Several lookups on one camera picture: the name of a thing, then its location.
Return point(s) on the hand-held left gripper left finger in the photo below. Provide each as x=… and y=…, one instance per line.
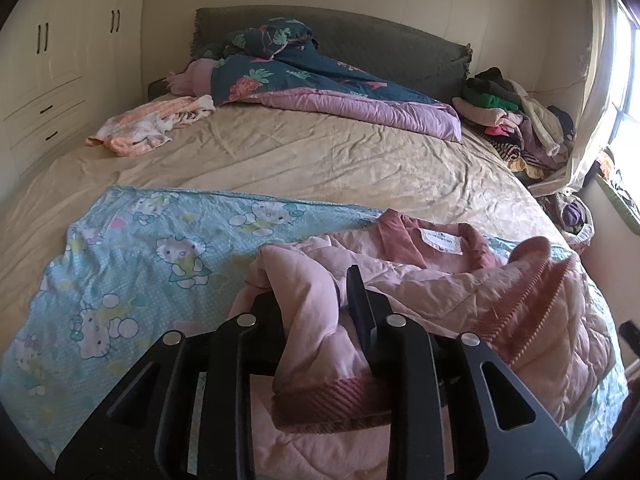
x=265, y=320

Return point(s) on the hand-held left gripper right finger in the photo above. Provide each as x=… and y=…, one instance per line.
x=360, y=300

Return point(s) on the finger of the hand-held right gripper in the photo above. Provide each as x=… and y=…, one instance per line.
x=630, y=340

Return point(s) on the pink quilted jacket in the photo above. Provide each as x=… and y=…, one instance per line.
x=450, y=285

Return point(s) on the pile of clothes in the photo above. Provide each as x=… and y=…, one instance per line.
x=500, y=110

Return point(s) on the light blue cartoon blanket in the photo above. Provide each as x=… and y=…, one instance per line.
x=150, y=260

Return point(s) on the bed with beige sheet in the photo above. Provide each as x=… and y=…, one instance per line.
x=325, y=160

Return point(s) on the green patterned cloth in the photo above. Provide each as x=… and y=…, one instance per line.
x=620, y=195

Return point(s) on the peach striped cloth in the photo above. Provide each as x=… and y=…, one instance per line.
x=145, y=125

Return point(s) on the dark floral duvet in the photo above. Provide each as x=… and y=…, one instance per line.
x=300, y=75

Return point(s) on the cream curtain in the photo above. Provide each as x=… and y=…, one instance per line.
x=597, y=85

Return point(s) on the grey headboard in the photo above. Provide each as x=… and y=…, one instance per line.
x=375, y=35

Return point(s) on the window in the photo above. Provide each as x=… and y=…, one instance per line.
x=627, y=60

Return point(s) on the cream wardrobe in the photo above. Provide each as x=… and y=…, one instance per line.
x=60, y=60

